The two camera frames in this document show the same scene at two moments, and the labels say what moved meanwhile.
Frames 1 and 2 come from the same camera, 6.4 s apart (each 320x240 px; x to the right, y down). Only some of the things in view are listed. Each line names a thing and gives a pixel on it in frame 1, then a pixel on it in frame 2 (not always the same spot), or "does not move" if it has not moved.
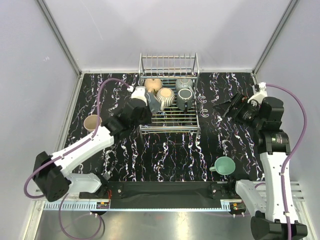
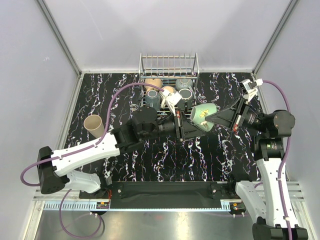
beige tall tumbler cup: x=90 y=122 does not move
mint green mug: x=223 y=165 → x=199 y=113
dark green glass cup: x=184 y=95 does not move
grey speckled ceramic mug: x=184 y=83 does not move
